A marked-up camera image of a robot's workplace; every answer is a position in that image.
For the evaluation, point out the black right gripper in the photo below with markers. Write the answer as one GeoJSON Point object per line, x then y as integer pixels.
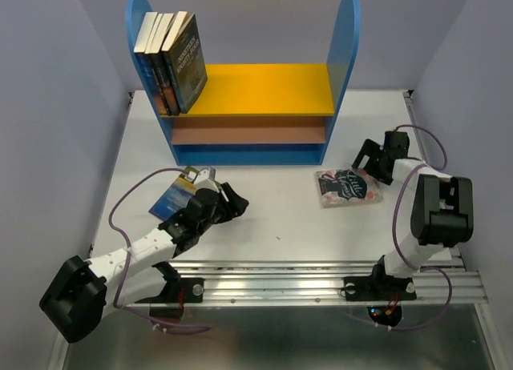
{"type": "Point", "coordinates": [370, 149]}

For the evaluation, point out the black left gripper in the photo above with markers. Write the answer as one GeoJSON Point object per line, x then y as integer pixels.
{"type": "Point", "coordinates": [236, 205]}

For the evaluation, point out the Little Women floral book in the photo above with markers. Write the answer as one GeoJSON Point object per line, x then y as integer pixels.
{"type": "Point", "coordinates": [349, 187]}

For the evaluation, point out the blue green landscape book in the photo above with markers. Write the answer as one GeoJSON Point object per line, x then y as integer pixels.
{"type": "Point", "coordinates": [176, 197]}

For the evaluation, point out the A Tale of Two Cities book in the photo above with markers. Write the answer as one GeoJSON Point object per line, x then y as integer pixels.
{"type": "Point", "coordinates": [169, 26]}

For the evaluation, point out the Nineteen Eighty-Four dark book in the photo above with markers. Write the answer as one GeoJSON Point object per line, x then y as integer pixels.
{"type": "Point", "coordinates": [189, 75]}

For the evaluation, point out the Three Days to See book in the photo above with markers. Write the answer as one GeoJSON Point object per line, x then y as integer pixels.
{"type": "Point", "coordinates": [158, 24]}

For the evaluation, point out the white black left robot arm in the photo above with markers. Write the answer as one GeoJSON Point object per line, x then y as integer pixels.
{"type": "Point", "coordinates": [84, 291]}

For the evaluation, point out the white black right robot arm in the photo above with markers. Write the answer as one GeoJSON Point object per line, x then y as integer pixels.
{"type": "Point", "coordinates": [441, 217]}

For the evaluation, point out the blue wooden bookshelf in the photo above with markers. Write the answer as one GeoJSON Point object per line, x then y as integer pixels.
{"type": "Point", "coordinates": [261, 114]}

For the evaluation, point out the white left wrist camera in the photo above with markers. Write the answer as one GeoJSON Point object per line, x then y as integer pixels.
{"type": "Point", "coordinates": [203, 178]}

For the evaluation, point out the aluminium mounting rail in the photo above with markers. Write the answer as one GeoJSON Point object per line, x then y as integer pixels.
{"type": "Point", "coordinates": [273, 284]}

